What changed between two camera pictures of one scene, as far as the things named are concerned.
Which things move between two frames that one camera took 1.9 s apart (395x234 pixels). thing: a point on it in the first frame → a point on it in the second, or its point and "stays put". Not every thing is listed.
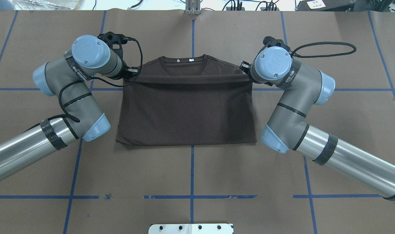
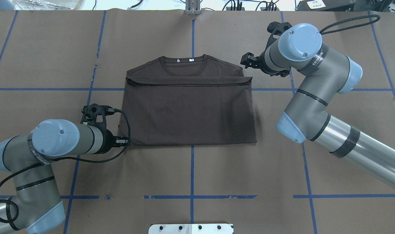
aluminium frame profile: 193,7 stays put
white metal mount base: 191,228 stays put
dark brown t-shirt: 182,100 stays put
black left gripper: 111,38 → 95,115
